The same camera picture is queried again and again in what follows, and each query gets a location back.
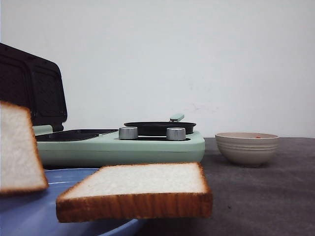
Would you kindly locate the white bread slice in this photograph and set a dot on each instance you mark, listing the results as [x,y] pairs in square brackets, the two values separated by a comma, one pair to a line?
[141,191]
[21,170]

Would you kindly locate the beige ribbed ceramic bowl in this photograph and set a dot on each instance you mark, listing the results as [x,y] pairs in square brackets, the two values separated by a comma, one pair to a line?
[245,149]

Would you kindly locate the breakfast maker hinged lid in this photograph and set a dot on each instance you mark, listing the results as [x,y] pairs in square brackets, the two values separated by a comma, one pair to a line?
[35,83]

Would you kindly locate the mint green breakfast maker base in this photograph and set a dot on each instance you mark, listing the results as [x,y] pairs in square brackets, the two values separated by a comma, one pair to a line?
[101,147]

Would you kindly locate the small black frying pan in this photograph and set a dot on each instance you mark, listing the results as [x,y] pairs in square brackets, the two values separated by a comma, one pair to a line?
[159,128]

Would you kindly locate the right silver control knob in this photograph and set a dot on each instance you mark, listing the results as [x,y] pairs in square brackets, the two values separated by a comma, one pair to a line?
[175,134]

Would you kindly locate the silver control knob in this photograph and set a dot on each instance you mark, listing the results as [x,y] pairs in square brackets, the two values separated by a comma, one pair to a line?
[128,133]
[175,134]

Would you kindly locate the left silver control knob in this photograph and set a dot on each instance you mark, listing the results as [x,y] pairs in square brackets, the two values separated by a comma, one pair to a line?
[128,133]

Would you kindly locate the blue plastic plate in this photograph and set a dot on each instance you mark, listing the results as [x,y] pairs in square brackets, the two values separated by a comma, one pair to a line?
[35,214]

